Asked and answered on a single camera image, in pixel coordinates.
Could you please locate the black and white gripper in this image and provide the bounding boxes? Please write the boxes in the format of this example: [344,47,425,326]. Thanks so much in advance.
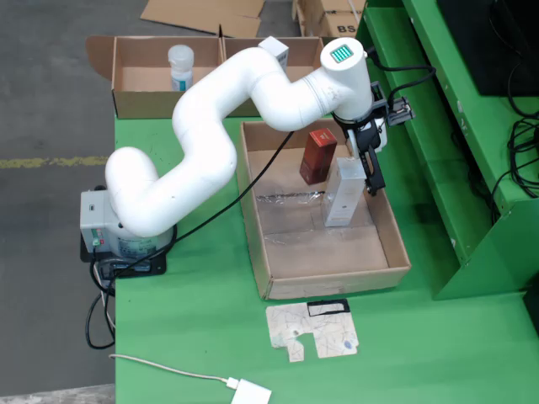
[332,107,388,198]

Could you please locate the white d'Alba carton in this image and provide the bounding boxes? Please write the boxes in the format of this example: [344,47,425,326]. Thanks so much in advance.
[323,157,368,229]

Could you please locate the grey robot base box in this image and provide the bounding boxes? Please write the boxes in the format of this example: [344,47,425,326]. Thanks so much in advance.
[79,189,123,256]

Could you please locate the open cardboard tray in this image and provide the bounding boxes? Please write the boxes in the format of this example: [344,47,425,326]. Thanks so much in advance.
[234,118,412,301]

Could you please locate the cardboard carton BS print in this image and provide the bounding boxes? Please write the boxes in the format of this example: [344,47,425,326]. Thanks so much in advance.
[323,11,360,43]

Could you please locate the flattened printed cardboard piece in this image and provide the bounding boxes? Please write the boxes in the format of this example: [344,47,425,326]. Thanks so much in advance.
[264,298,361,364]

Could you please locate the divided cardboard box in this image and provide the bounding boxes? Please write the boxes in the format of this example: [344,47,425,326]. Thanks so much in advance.
[85,35,347,120]

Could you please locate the green metal shelf unit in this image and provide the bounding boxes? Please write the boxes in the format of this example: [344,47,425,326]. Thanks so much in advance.
[349,0,539,300]

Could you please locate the red carton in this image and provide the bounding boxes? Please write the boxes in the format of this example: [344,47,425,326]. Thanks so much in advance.
[299,129,339,186]

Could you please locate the white black printed carton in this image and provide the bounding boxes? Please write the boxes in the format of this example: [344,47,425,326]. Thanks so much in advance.
[257,36,291,71]

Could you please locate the white bottle teal label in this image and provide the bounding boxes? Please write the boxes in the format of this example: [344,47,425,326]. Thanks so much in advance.
[167,45,195,93]

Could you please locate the white adapter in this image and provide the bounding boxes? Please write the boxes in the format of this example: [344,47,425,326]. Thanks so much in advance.
[227,377,273,404]

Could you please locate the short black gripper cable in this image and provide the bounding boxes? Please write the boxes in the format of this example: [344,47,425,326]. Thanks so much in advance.
[365,46,438,104]

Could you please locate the black cable tangle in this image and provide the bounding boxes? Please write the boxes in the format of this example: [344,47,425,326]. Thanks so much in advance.
[488,54,539,224]

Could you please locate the strapped cardboard carton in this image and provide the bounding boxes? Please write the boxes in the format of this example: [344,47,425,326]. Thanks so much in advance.
[292,0,366,38]

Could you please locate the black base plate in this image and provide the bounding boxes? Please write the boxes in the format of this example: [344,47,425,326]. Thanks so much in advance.
[79,233,168,279]

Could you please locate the white adapter cable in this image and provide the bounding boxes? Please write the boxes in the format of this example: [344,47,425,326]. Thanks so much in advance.
[108,353,237,386]

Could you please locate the thin white cable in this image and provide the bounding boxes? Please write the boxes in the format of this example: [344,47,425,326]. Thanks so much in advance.
[93,264,117,332]

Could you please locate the black power cables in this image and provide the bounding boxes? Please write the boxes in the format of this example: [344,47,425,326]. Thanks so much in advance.
[85,268,117,371]

